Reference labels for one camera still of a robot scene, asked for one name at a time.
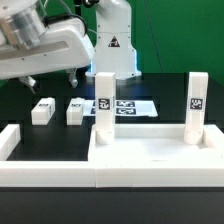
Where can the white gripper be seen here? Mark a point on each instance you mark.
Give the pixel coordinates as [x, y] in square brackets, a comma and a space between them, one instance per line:
[62, 47]

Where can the white desk top tray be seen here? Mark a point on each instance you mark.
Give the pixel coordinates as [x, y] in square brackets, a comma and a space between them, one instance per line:
[147, 144]

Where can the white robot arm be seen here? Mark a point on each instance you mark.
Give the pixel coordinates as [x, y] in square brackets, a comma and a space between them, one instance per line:
[33, 43]

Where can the fiducial marker sheet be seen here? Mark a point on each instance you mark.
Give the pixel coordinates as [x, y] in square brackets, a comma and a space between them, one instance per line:
[126, 108]

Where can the white U-shaped fence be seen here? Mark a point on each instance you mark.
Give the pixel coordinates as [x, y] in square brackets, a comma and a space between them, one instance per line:
[88, 174]

